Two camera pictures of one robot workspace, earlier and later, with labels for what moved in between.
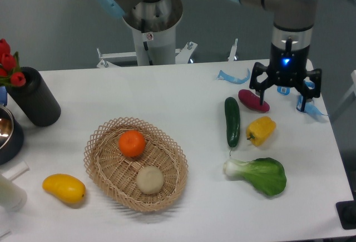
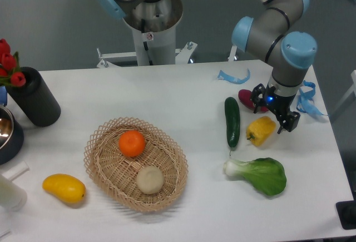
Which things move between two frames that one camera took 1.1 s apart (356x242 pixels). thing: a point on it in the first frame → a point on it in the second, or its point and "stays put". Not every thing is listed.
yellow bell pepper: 260,130 stays put
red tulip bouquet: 10,67 stays put
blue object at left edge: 3,95 stays put
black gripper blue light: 290,54 → 278,104
